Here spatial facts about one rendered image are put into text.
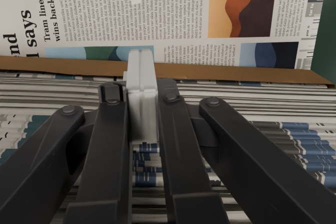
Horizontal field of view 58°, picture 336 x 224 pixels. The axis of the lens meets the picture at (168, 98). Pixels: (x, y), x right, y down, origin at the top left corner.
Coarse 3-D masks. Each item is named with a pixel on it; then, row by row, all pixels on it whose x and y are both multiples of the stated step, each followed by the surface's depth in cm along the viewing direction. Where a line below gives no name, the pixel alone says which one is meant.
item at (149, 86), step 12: (144, 48) 20; (144, 60) 18; (144, 72) 16; (144, 84) 15; (156, 84) 15; (144, 96) 14; (156, 96) 14; (144, 108) 14; (156, 108) 15; (144, 120) 15; (156, 120) 15; (144, 132) 15; (156, 132) 15
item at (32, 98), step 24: (0, 72) 25; (24, 72) 25; (48, 72) 26; (0, 96) 20; (24, 96) 21; (48, 96) 21; (72, 96) 21; (0, 120) 18; (24, 120) 18; (0, 144) 16
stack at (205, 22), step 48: (0, 0) 27; (48, 0) 27; (96, 0) 28; (144, 0) 28; (192, 0) 28; (240, 0) 29; (288, 0) 29; (0, 48) 29; (48, 48) 29; (96, 48) 30; (192, 48) 30; (240, 48) 31; (288, 48) 31
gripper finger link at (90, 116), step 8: (88, 112) 14; (96, 112) 14; (88, 120) 13; (80, 128) 13; (88, 128) 13; (128, 128) 14; (72, 136) 13; (80, 136) 13; (88, 136) 13; (128, 136) 14; (72, 144) 13; (80, 144) 13; (88, 144) 13; (72, 152) 13; (80, 152) 13
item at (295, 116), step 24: (192, 96) 23; (216, 96) 23; (240, 96) 23; (264, 96) 24; (288, 96) 24; (312, 96) 24; (264, 120) 21; (288, 120) 21; (312, 120) 21; (288, 144) 19; (312, 144) 19; (312, 168) 16; (240, 216) 13
